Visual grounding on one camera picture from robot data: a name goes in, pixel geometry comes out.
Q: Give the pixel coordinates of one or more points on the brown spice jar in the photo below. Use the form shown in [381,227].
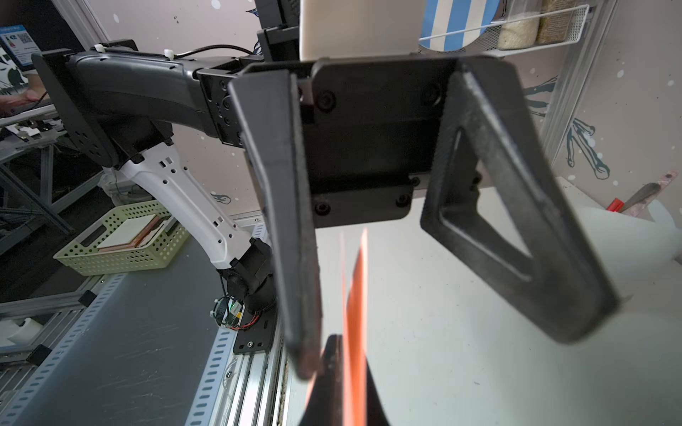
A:
[553,26]

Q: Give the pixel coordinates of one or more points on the blue striped plate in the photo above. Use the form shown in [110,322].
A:
[450,25]

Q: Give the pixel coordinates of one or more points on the white utensil cup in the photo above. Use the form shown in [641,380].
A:
[621,239]

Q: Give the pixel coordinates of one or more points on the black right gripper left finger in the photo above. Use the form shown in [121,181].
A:
[325,406]

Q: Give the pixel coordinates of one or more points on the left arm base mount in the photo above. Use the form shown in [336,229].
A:
[255,331]

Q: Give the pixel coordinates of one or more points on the person's hand at desk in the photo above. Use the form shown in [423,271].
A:
[13,104]

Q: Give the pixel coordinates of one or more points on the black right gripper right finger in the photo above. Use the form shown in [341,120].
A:
[375,413]

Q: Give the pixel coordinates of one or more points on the black lid spice jar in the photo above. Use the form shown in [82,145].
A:
[521,25]

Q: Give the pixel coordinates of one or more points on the green plastic basket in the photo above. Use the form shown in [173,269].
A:
[133,237]

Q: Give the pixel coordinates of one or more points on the white wire shelf rack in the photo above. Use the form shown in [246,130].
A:
[486,43]

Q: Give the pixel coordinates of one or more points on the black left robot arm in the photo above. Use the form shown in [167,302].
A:
[119,106]

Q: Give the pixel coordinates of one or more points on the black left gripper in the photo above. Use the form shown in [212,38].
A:
[341,142]

